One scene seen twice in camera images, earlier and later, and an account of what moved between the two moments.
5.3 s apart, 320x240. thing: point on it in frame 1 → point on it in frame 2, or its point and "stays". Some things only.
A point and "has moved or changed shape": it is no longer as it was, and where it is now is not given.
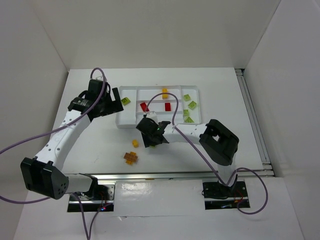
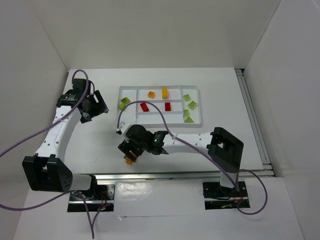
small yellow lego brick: x=135 y=143 has moved or changed shape
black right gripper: x=149 y=138 → x=129 y=150
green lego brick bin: x=192 y=105 stays
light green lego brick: x=125 y=101 stays
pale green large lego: x=186 y=112 stays
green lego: x=187 y=97 stays
